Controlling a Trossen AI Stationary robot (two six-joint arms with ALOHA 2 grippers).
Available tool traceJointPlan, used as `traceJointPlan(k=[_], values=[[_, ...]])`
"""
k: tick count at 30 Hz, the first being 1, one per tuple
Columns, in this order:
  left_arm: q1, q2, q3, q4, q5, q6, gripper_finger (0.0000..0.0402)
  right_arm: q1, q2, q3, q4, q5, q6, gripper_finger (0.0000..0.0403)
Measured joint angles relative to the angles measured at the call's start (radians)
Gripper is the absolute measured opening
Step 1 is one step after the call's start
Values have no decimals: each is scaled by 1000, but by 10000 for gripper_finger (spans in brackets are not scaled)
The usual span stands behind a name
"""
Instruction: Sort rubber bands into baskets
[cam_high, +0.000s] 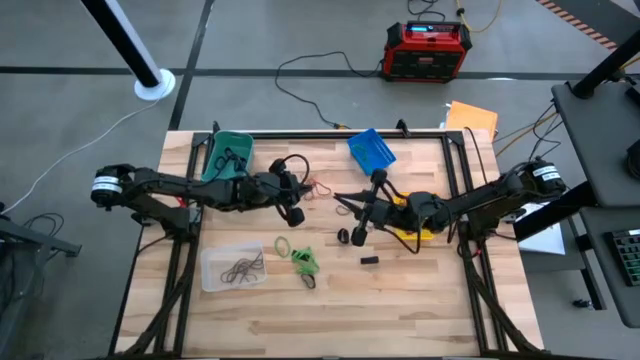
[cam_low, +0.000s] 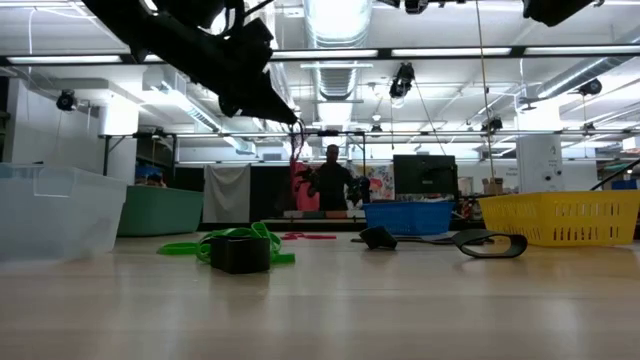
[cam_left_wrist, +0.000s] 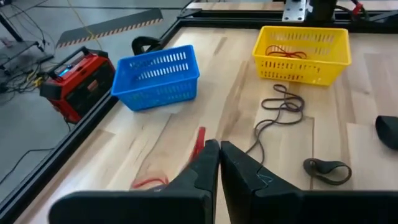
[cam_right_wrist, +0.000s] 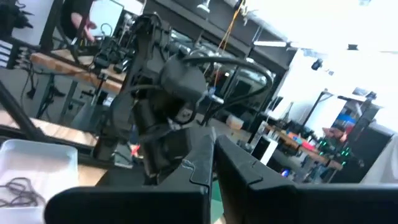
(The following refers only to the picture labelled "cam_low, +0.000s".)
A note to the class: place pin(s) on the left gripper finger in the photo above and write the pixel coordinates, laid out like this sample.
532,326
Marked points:
260,105

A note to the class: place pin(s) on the clear plastic container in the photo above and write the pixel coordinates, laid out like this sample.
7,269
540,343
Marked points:
60,220

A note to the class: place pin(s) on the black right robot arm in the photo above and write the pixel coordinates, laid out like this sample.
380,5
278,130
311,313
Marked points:
555,10

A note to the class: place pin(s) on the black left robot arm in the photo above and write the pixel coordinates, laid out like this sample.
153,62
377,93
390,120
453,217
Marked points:
150,25

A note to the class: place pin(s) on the green rubber band bunch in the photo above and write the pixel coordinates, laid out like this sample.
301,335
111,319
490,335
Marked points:
260,230

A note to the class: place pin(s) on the grey hanging cloth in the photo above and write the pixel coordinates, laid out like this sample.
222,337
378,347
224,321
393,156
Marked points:
227,195

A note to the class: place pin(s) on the person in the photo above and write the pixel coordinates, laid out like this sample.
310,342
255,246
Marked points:
332,185

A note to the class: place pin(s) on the pink hanging cloth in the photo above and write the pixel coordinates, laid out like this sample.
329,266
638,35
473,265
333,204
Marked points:
312,202

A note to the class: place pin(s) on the blue storage bin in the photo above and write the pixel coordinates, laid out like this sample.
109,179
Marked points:
142,172

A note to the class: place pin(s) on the floral hanging cloth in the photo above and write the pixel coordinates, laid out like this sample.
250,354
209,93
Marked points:
380,182

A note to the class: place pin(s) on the teal plastic basket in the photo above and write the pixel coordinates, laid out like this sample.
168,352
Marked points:
160,210

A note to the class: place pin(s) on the blue plastic basket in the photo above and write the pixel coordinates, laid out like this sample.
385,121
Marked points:
410,217

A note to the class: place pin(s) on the cardboard box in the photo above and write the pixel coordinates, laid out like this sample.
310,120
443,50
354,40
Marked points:
492,186

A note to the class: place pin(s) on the white cylindrical appliance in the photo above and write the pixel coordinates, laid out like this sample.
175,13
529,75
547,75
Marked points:
540,165

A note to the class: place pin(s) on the small black block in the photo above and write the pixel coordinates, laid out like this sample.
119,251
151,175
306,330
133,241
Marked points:
520,245

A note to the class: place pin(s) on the yellow plastic basket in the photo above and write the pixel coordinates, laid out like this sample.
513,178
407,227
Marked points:
550,197

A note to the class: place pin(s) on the small blue box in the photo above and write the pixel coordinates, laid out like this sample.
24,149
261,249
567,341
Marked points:
624,184

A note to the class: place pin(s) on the black distant workstation frame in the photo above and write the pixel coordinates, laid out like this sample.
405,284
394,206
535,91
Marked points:
200,134

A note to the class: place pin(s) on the silver ventilation duct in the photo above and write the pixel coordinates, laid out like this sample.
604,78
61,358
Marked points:
337,30

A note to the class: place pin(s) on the black aluminium table frame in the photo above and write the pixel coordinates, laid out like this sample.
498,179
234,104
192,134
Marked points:
215,226

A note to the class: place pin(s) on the black ceiling-hung camera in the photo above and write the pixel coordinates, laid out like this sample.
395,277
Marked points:
66,101
494,124
590,87
402,80

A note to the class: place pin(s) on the black slanted post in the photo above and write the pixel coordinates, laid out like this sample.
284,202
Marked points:
615,172

